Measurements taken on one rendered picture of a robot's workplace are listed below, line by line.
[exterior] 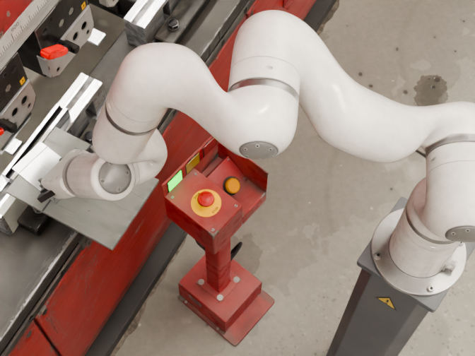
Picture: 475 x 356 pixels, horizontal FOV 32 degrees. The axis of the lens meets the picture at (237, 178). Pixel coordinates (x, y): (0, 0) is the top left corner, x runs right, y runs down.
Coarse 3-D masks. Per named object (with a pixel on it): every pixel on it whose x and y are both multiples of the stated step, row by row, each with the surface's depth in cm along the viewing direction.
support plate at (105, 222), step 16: (48, 144) 176; (64, 144) 176; (80, 144) 176; (16, 192) 171; (32, 192) 171; (144, 192) 171; (48, 208) 169; (64, 208) 169; (80, 208) 169; (96, 208) 169; (112, 208) 169; (128, 208) 169; (64, 224) 168; (80, 224) 168; (96, 224) 168; (112, 224) 168; (128, 224) 168; (96, 240) 166; (112, 240) 166
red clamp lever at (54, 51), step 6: (60, 42) 156; (66, 42) 156; (72, 42) 156; (48, 48) 150; (54, 48) 151; (60, 48) 152; (66, 48) 154; (72, 48) 155; (78, 48) 156; (42, 54) 149; (48, 54) 149; (54, 54) 150; (60, 54) 152
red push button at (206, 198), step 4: (204, 192) 192; (208, 192) 193; (200, 196) 192; (204, 196) 192; (208, 196) 192; (212, 196) 192; (200, 200) 192; (204, 200) 192; (208, 200) 192; (212, 200) 192; (200, 204) 192; (204, 204) 191; (208, 204) 191
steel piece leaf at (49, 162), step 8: (48, 152) 175; (40, 160) 174; (48, 160) 174; (56, 160) 174; (32, 168) 173; (40, 168) 173; (48, 168) 173; (24, 176) 172; (32, 176) 172; (40, 176) 172; (32, 184) 171; (56, 200) 169
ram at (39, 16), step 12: (0, 0) 134; (12, 0) 137; (24, 0) 140; (48, 0) 147; (0, 12) 136; (12, 12) 139; (48, 12) 149; (0, 24) 137; (12, 24) 140; (36, 24) 147; (0, 36) 139; (24, 36) 146; (12, 48) 144; (0, 60) 142
